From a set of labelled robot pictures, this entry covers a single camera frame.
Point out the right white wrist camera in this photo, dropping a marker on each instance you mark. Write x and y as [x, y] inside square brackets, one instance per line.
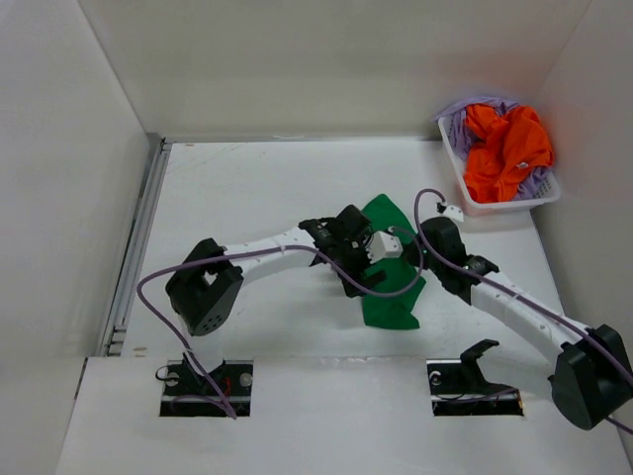
[450, 211]

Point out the lavender t shirt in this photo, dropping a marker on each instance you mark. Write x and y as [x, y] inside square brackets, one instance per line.
[461, 138]

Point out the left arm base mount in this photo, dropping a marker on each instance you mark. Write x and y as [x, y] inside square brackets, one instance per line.
[186, 394]

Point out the orange t shirt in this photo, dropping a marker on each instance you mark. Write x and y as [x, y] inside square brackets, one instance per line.
[507, 149]

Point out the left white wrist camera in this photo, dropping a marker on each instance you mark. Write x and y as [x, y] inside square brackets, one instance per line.
[383, 245]

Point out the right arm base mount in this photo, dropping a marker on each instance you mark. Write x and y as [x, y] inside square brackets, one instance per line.
[458, 387]

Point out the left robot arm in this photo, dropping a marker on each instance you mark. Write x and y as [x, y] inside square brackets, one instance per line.
[203, 296]

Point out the white plastic laundry basket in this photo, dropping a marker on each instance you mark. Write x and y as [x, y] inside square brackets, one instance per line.
[549, 191]

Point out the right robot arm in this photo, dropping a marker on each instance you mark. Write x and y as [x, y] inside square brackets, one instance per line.
[592, 374]

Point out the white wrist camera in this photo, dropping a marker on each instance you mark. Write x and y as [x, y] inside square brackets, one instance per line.
[450, 211]
[383, 245]

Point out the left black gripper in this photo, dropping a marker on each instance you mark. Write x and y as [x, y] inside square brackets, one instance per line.
[374, 278]

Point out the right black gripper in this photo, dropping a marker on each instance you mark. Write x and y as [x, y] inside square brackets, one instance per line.
[411, 252]

